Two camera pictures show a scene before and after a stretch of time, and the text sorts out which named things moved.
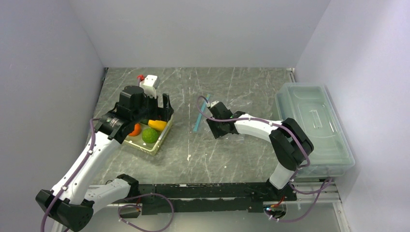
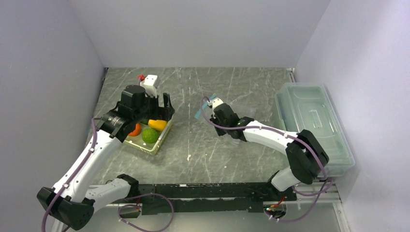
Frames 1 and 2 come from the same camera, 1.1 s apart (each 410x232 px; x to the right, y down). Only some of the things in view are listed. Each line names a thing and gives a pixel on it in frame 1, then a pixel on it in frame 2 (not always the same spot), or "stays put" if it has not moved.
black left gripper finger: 168,110 stays put
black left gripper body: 139,114 stays put
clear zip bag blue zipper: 201,112 -> 203,115
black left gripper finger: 157,114 stays put
